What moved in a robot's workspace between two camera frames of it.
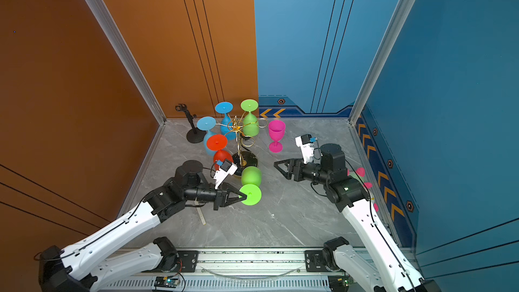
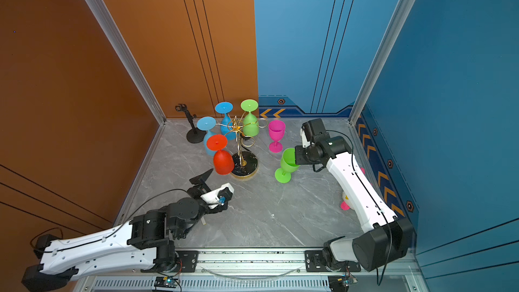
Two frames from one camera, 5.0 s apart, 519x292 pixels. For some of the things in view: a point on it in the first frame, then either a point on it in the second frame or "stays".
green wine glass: [251, 178] to [283, 174]
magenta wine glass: [276, 130] stays
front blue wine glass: [207, 124] stays
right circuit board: [340, 283] stays
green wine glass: [251, 124] stays
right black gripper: [292, 164] to [299, 158]
